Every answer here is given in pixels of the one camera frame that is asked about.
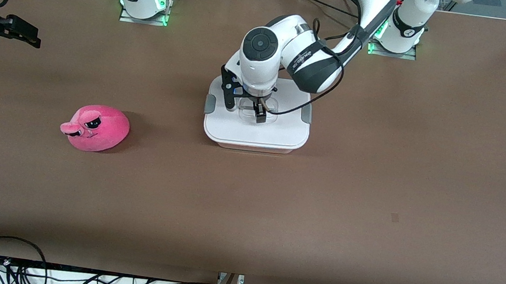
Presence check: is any white box lid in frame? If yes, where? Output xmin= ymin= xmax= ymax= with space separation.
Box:
xmin=200 ymin=74 xmax=316 ymax=152

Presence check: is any pink plush toy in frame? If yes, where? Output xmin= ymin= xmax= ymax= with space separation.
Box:
xmin=58 ymin=100 xmax=133 ymax=157

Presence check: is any pink translucent plastic box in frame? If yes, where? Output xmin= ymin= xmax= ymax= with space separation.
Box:
xmin=213 ymin=138 xmax=294 ymax=156

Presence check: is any brown table mat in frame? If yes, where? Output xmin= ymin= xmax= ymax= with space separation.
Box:
xmin=0 ymin=0 xmax=506 ymax=284

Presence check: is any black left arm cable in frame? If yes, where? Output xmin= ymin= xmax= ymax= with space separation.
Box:
xmin=263 ymin=13 xmax=351 ymax=124

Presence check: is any black cable on table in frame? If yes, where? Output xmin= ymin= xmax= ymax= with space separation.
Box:
xmin=291 ymin=0 xmax=361 ymax=20

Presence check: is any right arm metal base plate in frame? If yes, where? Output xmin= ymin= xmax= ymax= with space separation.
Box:
xmin=119 ymin=0 xmax=175 ymax=28

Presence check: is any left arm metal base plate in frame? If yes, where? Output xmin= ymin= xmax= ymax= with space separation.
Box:
xmin=366 ymin=38 xmax=418 ymax=62

